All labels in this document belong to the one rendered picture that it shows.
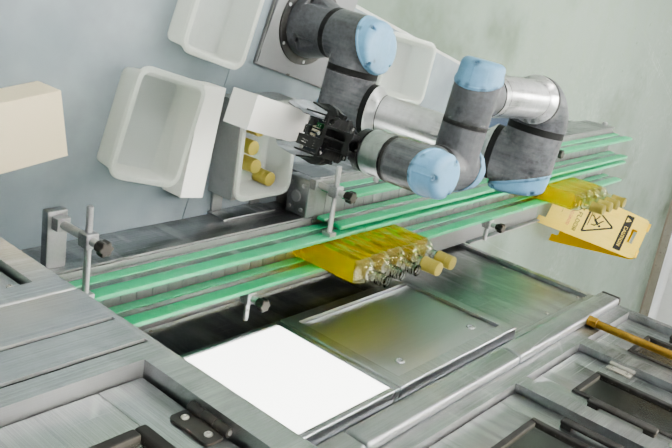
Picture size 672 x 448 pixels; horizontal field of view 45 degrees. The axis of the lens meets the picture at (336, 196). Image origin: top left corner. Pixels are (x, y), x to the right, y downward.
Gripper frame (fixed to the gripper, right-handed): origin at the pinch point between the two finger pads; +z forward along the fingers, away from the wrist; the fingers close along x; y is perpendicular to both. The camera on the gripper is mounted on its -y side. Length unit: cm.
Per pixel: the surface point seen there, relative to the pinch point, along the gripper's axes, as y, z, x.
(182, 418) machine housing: 51, -44, 30
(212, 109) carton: -7.3, 28.3, 2.7
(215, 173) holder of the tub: -17.9, 32.5, 16.3
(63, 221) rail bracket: 24.6, 21.0, 28.4
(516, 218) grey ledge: -151, 22, 8
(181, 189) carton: -6.0, 28.4, 20.5
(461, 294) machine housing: -89, 1, 30
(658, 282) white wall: -664, 103, 40
